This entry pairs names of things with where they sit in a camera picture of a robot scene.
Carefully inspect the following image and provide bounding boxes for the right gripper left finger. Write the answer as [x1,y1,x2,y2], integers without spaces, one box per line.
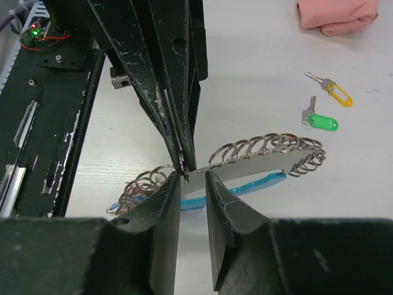
[1,172,181,294]

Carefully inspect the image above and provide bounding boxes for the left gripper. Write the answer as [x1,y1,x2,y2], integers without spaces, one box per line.
[44,1,208,171]

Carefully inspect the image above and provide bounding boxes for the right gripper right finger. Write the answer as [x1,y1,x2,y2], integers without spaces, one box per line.
[205,171,392,294]

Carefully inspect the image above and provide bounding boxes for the metal keyring plate with keys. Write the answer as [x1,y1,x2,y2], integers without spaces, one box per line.
[106,133,326,216]

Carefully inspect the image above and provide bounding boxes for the green tag key left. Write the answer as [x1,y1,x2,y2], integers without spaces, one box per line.
[302,96,339,132]

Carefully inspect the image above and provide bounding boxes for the pink folded towel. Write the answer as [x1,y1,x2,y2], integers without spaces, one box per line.
[297,0,379,36]

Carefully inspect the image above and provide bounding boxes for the yellow tag key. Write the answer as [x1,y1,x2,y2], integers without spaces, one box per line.
[305,72,353,108]

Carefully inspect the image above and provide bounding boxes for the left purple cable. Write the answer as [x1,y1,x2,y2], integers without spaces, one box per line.
[0,0,41,31]

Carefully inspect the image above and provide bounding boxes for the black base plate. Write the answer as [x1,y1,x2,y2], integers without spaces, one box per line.
[1,18,104,218]

